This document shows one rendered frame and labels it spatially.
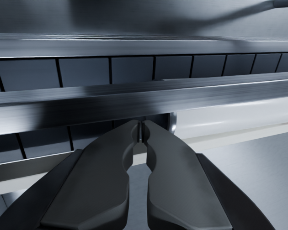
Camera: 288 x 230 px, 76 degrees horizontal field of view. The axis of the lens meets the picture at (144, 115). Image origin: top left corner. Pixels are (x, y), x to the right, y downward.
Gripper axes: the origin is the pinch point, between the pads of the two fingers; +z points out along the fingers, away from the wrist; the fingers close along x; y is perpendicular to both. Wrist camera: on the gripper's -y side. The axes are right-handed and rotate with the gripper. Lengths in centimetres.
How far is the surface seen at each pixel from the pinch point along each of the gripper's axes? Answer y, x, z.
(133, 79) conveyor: -1.9, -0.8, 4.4
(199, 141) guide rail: 3.5, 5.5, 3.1
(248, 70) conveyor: -2.1, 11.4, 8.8
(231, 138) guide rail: 3.8, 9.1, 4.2
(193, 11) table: -7.5, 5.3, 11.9
